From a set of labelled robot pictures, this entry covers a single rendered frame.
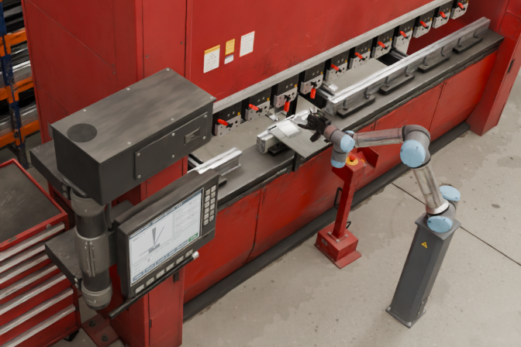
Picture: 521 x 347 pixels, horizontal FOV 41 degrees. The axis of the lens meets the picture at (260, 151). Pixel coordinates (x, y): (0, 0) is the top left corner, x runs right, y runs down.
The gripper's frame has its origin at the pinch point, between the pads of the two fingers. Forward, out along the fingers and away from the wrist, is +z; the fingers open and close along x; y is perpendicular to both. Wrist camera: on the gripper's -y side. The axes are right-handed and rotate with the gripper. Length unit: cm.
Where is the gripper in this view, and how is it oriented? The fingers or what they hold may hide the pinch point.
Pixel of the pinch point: (299, 114)
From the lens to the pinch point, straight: 363.7
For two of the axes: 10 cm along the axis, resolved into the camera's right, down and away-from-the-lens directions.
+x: -7.3, 3.9, -5.6
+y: 0.8, -7.6, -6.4
